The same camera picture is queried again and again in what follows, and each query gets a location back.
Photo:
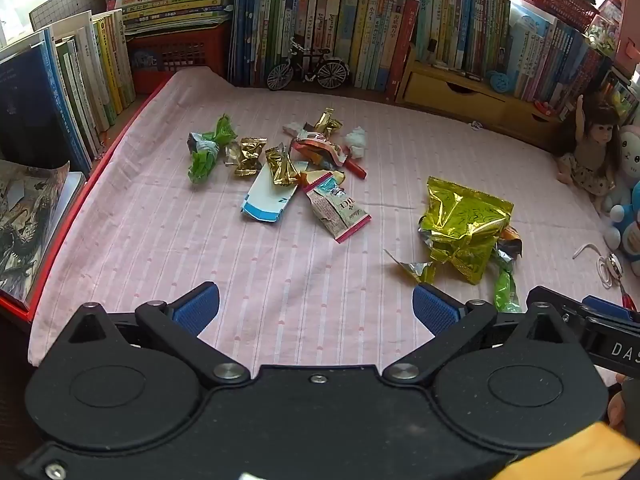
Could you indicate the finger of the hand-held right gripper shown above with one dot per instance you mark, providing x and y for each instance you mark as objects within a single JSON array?
[{"x": 610, "y": 310}]

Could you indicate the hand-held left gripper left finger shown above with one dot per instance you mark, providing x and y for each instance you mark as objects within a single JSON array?
[{"x": 197, "y": 307}]

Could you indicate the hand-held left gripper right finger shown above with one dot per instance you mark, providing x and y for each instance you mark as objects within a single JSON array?
[{"x": 435, "y": 310}]

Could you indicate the large gold foil bag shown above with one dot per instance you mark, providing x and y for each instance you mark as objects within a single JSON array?
[{"x": 465, "y": 225}]

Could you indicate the white blue paper bag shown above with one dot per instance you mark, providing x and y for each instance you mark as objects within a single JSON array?
[{"x": 265, "y": 200}]

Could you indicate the gold candy wrapper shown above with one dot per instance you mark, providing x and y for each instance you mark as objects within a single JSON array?
[
  {"x": 249, "y": 155},
  {"x": 326, "y": 121},
  {"x": 280, "y": 167}
]

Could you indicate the red snack wrapper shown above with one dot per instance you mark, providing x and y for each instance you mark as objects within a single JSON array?
[{"x": 320, "y": 150}]

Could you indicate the row of upright side books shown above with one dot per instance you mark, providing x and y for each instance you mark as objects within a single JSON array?
[{"x": 75, "y": 85}]

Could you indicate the row of books above organiser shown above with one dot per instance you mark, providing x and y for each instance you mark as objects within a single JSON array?
[{"x": 475, "y": 25}]

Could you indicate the row of tall upright books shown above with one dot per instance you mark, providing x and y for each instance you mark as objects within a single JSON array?
[{"x": 350, "y": 35}]

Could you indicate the person's right hand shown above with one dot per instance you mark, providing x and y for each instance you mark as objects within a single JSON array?
[{"x": 617, "y": 410}]

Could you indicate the silver foil scrap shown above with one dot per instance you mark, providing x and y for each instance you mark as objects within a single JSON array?
[{"x": 415, "y": 270}]

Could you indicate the long green wrapper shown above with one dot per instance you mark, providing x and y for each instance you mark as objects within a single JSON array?
[{"x": 505, "y": 290}]

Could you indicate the blue plush toy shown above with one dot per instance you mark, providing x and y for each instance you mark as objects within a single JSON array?
[{"x": 627, "y": 225}]

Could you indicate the orange black wrapper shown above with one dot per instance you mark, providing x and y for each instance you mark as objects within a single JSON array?
[{"x": 510, "y": 245}]

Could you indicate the pink striped tablecloth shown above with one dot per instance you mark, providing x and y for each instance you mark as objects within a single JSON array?
[{"x": 300, "y": 260}]

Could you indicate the pink teal wrapper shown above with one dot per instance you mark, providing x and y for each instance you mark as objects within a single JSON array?
[{"x": 335, "y": 210}]

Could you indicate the white plush toy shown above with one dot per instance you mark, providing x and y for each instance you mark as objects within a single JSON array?
[{"x": 631, "y": 152}]

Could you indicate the brown-haired doll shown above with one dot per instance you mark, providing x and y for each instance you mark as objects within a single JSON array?
[{"x": 595, "y": 130}]

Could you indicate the white tissue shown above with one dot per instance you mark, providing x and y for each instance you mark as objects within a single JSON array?
[{"x": 356, "y": 139}]

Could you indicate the open picture magazine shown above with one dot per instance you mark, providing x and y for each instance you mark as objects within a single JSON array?
[{"x": 25, "y": 230}]

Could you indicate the wooden drawer organiser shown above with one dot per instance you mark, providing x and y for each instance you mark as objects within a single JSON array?
[{"x": 450, "y": 97}]

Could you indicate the blue round toy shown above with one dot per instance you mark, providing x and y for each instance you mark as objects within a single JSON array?
[{"x": 499, "y": 82}]

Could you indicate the red plastic crate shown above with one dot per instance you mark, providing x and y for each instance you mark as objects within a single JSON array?
[{"x": 175, "y": 55}]

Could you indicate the miniature bicycle model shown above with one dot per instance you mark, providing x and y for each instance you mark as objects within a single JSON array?
[{"x": 330, "y": 72}]

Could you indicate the red toy box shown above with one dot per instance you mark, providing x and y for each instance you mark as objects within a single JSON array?
[{"x": 615, "y": 20}]

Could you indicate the grey grid cutting mat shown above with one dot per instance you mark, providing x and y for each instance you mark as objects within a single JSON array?
[{"x": 65, "y": 2}]

